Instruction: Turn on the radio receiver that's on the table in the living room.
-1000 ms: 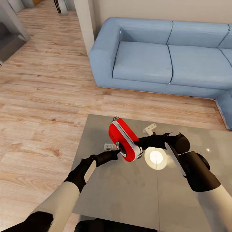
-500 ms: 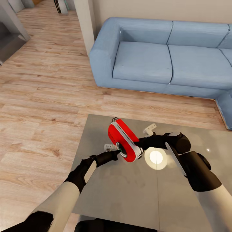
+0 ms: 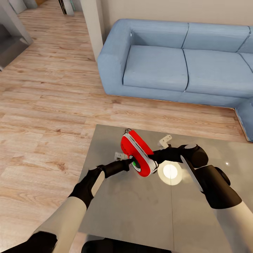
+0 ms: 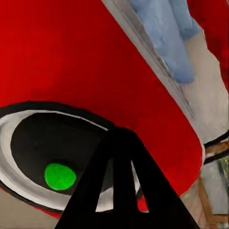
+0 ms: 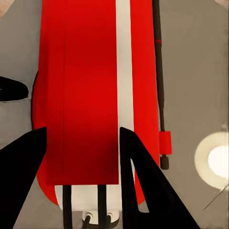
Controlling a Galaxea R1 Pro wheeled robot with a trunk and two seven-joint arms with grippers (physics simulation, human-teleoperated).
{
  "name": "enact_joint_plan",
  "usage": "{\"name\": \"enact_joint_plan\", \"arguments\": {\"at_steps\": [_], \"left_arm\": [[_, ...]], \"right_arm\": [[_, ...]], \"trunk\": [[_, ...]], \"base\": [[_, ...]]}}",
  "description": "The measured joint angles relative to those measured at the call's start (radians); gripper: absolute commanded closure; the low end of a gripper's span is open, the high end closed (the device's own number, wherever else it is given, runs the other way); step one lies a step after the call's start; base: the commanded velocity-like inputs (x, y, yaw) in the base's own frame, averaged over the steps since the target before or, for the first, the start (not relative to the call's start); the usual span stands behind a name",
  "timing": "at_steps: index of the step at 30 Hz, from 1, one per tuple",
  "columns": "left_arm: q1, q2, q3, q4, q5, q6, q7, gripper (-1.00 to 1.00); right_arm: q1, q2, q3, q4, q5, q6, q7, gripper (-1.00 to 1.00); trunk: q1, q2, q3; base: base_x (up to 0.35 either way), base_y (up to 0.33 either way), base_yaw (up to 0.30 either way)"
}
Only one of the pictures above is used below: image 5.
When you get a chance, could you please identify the radio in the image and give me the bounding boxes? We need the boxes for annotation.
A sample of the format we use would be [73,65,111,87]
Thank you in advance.
[31,0,172,229]

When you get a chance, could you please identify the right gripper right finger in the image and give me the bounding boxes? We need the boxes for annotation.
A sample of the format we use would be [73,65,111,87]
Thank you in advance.
[120,127,200,229]

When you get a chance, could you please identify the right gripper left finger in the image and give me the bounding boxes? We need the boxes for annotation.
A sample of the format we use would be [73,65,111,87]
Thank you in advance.
[0,127,47,229]

